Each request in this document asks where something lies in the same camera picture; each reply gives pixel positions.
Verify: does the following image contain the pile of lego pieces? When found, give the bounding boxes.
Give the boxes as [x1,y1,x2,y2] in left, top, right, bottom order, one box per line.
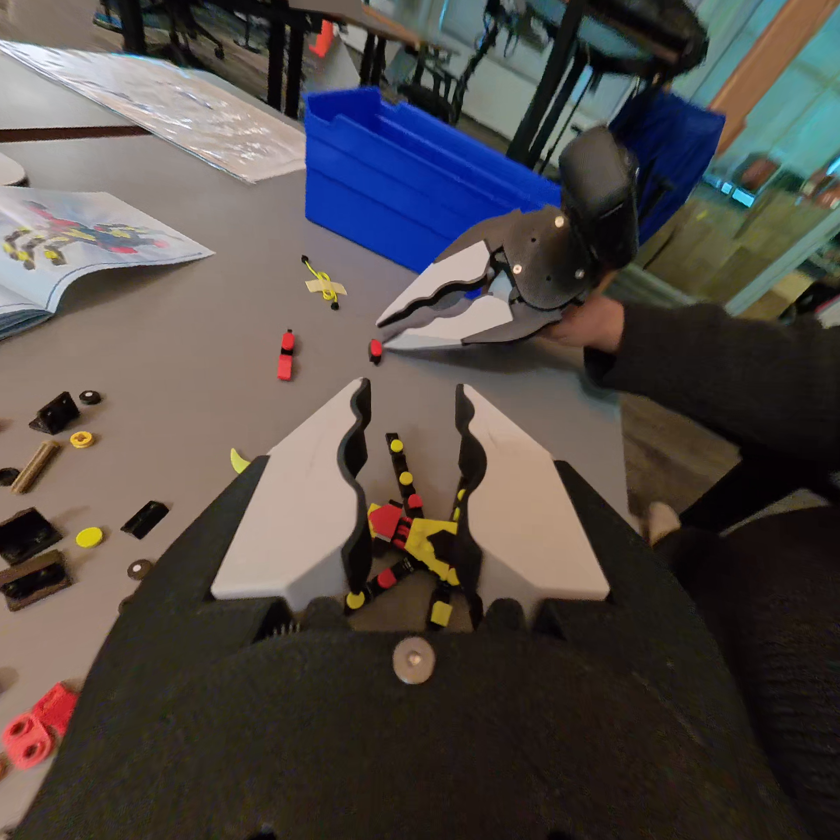
[0,508,81,772]

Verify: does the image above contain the blue plastic bin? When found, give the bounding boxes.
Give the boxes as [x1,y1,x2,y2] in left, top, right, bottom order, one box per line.
[304,87,565,273]

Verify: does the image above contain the person's right hand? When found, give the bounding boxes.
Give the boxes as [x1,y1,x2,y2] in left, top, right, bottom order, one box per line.
[541,295,624,353]

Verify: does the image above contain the person's right forearm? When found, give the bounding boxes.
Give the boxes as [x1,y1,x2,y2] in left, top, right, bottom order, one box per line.
[583,301,840,480]

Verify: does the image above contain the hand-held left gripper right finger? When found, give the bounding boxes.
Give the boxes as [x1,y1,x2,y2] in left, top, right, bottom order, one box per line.
[454,383,613,623]

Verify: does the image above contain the printed paper sheets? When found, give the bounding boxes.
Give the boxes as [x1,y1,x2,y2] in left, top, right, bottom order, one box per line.
[0,39,307,183]

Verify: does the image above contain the small black lego plate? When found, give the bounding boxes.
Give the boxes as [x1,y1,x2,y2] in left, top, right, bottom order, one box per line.
[121,502,170,539]

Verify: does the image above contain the black lego bracket with pin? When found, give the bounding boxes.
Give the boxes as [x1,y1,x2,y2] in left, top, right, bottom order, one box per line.
[29,390,102,435]

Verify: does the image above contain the yellow string with tape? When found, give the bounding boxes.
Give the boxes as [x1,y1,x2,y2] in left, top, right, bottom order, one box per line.
[301,255,347,311]

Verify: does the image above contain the tan lego axle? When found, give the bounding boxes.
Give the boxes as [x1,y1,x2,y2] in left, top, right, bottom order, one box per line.
[11,440,61,494]

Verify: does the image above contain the lego instruction booklet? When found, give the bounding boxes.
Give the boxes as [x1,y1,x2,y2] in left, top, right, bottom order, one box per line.
[0,185,216,339]

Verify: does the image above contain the black yellow lego scorpion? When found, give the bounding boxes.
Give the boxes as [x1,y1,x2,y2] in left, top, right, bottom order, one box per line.
[344,432,470,632]

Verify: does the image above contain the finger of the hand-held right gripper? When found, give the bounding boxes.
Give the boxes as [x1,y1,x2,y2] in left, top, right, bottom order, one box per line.
[375,239,494,329]
[382,293,517,353]

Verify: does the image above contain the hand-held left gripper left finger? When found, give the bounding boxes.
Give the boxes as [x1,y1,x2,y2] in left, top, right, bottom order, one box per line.
[209,377,374,613]

